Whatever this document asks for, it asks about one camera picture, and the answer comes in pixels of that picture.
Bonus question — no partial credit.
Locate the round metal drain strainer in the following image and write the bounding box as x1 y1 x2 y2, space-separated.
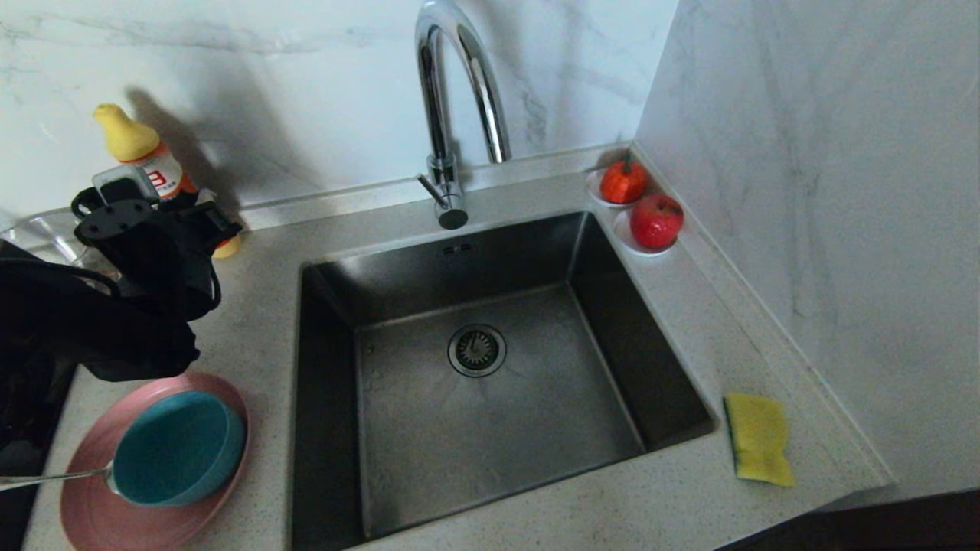
447 323 507 378

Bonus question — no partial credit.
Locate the clear glass bowl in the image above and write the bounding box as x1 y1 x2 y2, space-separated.
0 210 102 267

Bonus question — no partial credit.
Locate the metal spoon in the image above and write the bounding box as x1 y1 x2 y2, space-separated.
0 461 119 493

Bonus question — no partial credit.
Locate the red apple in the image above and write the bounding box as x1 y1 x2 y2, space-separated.
629 194 684 250

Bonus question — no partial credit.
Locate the yellow green sponge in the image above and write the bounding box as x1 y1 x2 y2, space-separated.
723 393 795 488

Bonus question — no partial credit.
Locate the pink plate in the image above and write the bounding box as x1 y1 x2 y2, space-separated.
60 373 250 551

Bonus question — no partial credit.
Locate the black stove top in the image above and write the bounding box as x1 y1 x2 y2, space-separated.
0 367 77 551

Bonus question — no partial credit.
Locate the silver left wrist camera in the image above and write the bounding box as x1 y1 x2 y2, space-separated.
92 165 163 206

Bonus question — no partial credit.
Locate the stainless steel sink basin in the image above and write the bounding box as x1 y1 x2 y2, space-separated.
289 211 717 551

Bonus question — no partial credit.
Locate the teal bowl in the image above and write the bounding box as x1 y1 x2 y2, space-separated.
111 391 246 507

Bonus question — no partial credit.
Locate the chrome gooseneck faucet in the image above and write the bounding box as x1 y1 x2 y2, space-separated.
415 0 512 231

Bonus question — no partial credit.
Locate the yellow capped dish soap bottle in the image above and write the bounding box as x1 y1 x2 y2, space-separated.
92 103 243 259

